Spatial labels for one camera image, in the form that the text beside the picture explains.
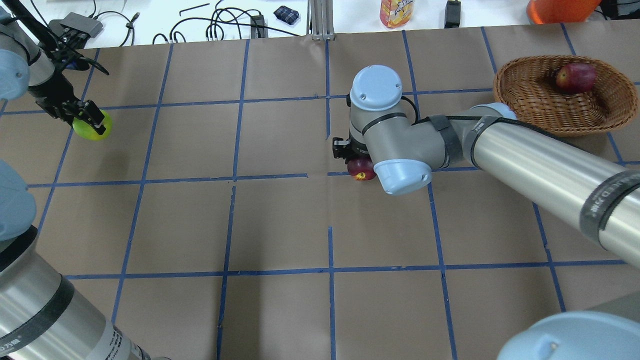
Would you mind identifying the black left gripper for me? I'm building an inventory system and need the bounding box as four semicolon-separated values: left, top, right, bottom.
28;39;109;135

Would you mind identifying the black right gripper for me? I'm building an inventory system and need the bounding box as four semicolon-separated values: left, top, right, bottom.
332;137;372;164

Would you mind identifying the green apple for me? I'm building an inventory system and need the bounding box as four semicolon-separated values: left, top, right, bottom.
71;111;114;141

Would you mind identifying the dark purple apple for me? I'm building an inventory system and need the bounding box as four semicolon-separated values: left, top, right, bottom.
346;156;377;182

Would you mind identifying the red apple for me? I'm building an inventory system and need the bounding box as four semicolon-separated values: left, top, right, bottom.
555;63;597;94

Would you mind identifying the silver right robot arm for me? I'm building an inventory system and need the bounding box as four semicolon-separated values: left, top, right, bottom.
331;64;640;360

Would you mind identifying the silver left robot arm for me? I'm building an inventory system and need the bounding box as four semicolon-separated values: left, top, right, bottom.
0;0;150;360

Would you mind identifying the woven wicker basket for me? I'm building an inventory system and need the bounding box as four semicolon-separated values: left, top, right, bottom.
493;55;639;137

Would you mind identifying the orange juice bottle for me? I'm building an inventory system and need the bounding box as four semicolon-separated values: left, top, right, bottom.
379;0;415;29

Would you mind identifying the black power adapter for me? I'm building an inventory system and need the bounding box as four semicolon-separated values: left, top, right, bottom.
443;0;462;28

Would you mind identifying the orange round container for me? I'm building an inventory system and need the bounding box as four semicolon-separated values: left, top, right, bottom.
525;0;601;25

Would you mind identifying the aluminium frame post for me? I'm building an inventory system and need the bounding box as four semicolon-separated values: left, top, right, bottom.
307;0;336;41

